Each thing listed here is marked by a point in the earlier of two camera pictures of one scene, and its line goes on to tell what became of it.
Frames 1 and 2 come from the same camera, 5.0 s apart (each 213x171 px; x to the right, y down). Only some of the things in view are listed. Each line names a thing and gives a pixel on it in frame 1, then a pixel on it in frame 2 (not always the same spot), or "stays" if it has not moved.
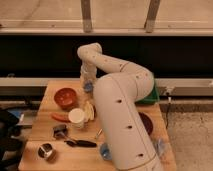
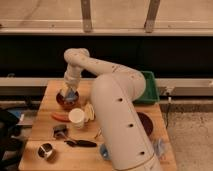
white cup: [76, 116] stays
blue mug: [106, 151] stays
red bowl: [65, 98] stays
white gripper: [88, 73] → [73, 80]
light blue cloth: [161, 148] stays
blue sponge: [88, 87] → [71, 95]
